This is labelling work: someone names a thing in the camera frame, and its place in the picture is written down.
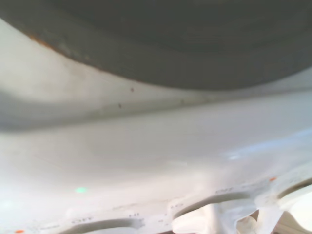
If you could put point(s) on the black stove burner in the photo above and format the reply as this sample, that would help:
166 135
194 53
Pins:
170 36

